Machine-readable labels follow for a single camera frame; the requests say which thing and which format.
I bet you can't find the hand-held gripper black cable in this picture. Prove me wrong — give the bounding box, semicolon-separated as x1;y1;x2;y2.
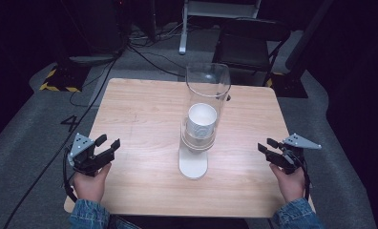
62;148;78;203
300;157;312;201

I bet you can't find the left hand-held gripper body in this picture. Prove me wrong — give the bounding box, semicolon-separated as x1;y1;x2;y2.
67;133;116;177

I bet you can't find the person's left hand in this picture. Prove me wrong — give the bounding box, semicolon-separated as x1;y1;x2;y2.
73;161;113;203

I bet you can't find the left hand-held gripper black cable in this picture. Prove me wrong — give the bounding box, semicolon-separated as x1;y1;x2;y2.
62;148;78;203

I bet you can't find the person's right hand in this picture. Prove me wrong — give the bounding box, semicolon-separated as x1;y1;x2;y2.
269;163;306;204

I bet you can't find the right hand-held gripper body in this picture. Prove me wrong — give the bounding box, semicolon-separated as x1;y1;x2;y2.
265;133;323;176

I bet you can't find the black yellow striped stand base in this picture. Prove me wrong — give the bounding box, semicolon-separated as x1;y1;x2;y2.
38;64;84;94

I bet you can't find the long black floor cable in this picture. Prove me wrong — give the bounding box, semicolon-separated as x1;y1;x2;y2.
1;53;122;229

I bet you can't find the black folding chair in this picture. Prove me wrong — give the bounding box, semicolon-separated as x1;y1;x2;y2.
211;18;292;88

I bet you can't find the clear cup dispenser white base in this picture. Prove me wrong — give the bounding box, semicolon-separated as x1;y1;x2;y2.
178;62;232;181

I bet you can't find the dark slanted stand pole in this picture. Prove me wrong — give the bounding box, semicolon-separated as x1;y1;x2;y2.
284;0;335;72

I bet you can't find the white paper cup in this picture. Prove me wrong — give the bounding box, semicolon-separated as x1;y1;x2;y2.
185;102;219;140

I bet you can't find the right hand-held gripper black cable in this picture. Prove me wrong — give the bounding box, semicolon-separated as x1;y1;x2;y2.
300;157;312;201

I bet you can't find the white desk frame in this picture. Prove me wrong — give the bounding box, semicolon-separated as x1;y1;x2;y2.
178;0;263;55

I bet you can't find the black computer tower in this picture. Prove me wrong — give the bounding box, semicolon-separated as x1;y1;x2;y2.
81;0;129;55

